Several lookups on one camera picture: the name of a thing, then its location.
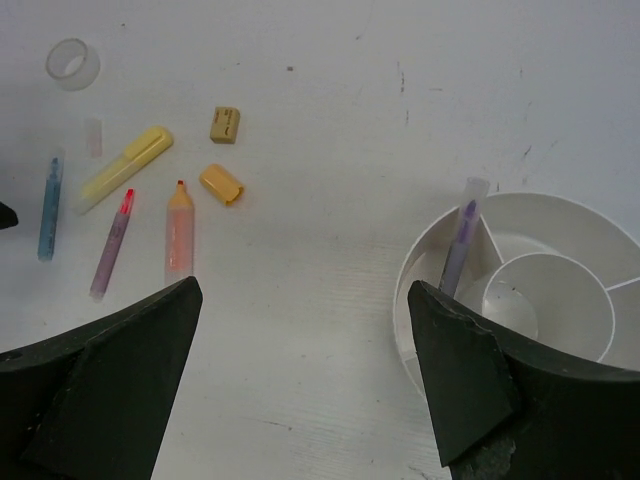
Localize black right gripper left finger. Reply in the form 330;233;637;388
1;276;203;479

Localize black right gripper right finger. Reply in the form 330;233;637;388
407;281;639;479

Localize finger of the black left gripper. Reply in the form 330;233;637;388
0;202;19;230

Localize blue highlighter pen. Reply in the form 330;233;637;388
37;148;65;262

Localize purple pen red tip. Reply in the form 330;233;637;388
89;188;135;301

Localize clear pen cap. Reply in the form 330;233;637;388
83;117;103;158

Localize white round desk organizer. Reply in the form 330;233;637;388
392;192;640;401

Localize clear tape roll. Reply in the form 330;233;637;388
45;38;101;91

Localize yellow highlighter pen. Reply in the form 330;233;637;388
74;126;174;215

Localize purple pen in organizer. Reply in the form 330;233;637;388
438;177;490;297

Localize tan eraser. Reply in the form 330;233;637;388
209;106;241;145

